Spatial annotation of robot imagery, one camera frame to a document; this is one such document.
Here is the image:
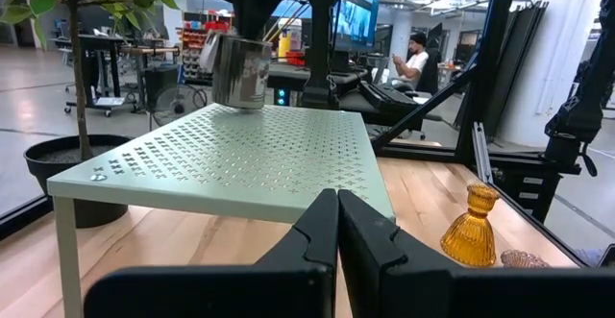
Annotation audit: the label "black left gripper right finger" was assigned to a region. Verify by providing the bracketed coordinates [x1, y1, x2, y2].
[338, 188, 615, 318]

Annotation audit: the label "black keyboard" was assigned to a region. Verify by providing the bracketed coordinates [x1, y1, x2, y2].
[358, 81, 419, 112]

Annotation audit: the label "black office chair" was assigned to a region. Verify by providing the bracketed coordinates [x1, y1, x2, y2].
[415, 51, 444, 141]

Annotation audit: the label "black rolling desk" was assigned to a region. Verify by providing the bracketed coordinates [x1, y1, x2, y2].
[51, 33, 127, 117]

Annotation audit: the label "person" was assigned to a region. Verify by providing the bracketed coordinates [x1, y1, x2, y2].
[391, 32, 431, 88]

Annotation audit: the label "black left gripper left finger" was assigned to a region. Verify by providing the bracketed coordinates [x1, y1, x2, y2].
[84, 187, 340, 318]

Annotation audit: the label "black leaning panels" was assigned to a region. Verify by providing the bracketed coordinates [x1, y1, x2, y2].
[454, 0, 549, 147]

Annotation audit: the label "large display monitor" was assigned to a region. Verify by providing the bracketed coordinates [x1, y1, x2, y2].
[333, 0, 384, 53]

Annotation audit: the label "red parts rack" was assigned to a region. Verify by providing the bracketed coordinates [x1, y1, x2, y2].
[176, 12, 234, 82]

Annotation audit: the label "grey desk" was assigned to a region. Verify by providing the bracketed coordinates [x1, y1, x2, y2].
[267, 62, 443, 128]

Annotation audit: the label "green leafy plant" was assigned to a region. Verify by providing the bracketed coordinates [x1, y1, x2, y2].
[0, 0, 193, 161]

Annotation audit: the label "pale green perforated metal shelf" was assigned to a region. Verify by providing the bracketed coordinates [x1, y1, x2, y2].
[46, 102, 396, 318]

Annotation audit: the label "black plant pot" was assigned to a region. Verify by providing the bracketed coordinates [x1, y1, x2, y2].
[22, 134, 134, 230]

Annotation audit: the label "silver tin candle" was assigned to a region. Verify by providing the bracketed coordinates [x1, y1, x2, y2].
[199, 32, 274, 111]

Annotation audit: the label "black monitor pole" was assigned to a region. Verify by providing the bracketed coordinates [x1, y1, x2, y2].
[300, 0, 345, 110]

